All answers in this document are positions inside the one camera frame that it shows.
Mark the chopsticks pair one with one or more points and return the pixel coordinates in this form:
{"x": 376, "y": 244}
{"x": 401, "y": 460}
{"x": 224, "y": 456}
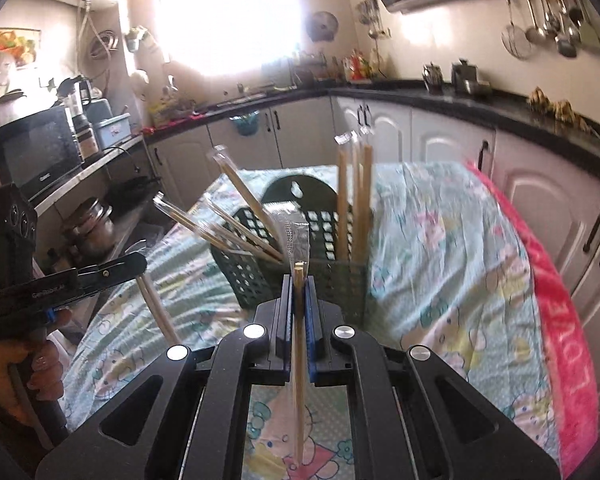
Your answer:
{"x": 343, "y": 142}

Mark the chopsticks pair three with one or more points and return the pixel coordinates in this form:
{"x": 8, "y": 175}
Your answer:
{"x": 219, "y": 154}

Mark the blue plastic box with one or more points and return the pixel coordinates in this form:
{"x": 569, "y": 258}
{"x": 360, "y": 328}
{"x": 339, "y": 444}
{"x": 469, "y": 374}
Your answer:
{"x": 112, "y": 131}

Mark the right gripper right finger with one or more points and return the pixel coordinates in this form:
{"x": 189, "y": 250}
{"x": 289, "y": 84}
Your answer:
{"x": 411, "y": 415}

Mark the pink fleece blanket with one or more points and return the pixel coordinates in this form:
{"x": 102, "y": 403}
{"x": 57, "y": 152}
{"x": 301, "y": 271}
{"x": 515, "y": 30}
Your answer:
{"x": 567, "y": 356}

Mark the chopsticks pair two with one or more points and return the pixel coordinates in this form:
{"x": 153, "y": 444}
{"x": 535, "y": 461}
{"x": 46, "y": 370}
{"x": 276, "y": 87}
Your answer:
{"x": 362, "y": 165}

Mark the red bottle on counter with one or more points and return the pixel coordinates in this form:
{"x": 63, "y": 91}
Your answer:
{"x": 358, "y": 68}

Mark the chopsticks pair four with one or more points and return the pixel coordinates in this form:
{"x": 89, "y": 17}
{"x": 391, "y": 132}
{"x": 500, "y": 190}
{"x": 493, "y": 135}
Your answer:
{"x": 298, "y": 362}

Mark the dark steel pot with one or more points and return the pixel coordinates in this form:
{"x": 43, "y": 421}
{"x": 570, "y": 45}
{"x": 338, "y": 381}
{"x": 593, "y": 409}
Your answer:
{"x": 464, "y": 78}

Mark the electric blender jug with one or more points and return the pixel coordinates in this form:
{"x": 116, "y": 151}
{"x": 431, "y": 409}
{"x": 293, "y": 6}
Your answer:
{"x": 75, "y": 94}

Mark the hello kitty teal tablecloth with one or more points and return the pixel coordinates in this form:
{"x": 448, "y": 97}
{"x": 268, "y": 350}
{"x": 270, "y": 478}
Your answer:
{"x": 446, "y": 269}

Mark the steel ladle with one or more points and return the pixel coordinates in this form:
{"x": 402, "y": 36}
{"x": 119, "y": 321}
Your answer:
{"x": 534, "y": 33}

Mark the dark green utensil basket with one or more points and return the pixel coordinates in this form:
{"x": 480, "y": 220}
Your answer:
{"x": 305, "y": 213}

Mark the small wall fan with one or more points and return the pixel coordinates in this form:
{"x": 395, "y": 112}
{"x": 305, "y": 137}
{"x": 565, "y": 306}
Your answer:
{"x": 321, "y": 26}

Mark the black countertop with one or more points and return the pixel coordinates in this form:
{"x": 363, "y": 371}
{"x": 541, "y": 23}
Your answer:
{"x": 503, "y": 111}

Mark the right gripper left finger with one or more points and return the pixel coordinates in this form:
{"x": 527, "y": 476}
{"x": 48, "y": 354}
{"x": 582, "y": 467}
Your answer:
{"x": 184, "y": 416}

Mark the hanging utensil set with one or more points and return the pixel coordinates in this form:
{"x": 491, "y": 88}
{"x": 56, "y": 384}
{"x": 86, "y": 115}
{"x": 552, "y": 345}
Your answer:
{"x": 568, "y": 24}

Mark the stacked steel pots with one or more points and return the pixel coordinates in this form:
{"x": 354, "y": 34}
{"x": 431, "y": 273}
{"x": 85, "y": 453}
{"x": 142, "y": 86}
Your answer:
{"x": 90, "y": 229}

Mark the chopsticks pair five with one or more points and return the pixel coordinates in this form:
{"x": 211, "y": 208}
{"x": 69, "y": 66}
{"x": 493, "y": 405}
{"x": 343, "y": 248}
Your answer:
{"x": 236, "y": 238}

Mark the steel kettle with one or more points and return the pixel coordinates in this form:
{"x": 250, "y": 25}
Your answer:
{"x": 433, "y": 78}

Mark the fruit picture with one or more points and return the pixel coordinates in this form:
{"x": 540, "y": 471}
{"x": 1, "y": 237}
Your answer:
{"x": 21, "y": 43}

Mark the person left hand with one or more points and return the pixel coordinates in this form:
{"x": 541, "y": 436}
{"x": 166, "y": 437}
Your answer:
{"x": 44, "y": 377}

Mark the black microwave oven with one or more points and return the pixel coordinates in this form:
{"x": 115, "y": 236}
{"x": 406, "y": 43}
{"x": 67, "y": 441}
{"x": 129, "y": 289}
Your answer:
{"x": 38, "y": 151}

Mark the teal hanging bin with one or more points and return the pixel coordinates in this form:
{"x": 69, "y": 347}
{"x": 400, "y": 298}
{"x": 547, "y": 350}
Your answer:
{"x": 246, "y": 124}

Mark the brown cloth on counter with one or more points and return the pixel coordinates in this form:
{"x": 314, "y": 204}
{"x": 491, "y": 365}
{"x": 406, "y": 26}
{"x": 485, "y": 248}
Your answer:
{"x": 561, "y": 111}

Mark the wire mesh strainer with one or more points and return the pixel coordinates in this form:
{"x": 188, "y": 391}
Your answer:
{"x": 514, "y": 38}

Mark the white lower cabinets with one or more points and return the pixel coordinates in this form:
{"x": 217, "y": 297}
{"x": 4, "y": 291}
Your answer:
{"x": 558, "y": 200}

